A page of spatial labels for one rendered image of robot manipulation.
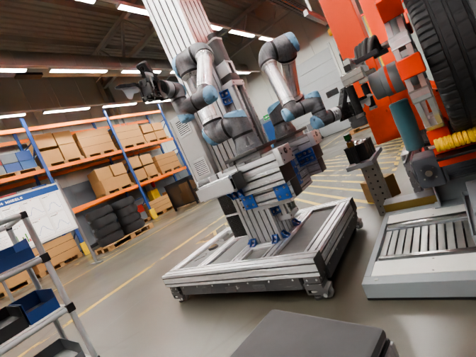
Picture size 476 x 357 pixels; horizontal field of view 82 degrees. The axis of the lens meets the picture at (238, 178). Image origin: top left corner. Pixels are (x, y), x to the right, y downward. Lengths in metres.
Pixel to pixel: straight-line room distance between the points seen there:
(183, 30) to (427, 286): 1.79
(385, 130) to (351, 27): 0.66
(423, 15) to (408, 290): 1.01
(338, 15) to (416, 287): 1.53
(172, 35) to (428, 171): 1.68
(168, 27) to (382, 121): 1.45
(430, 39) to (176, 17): 1.36
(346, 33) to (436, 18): 0.85
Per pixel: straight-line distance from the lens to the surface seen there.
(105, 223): 7.85
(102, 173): 11.10
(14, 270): 1.74
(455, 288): 1.34
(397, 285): 1.37
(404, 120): 1.62
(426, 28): 1.22
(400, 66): 1.18
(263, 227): 1.82
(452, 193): 2.01
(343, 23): 2.02
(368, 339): 0.73
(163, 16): 2.04
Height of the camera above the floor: 0.80
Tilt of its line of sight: 4 degrees down
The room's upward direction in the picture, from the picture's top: 24 degrees counter-clockwise
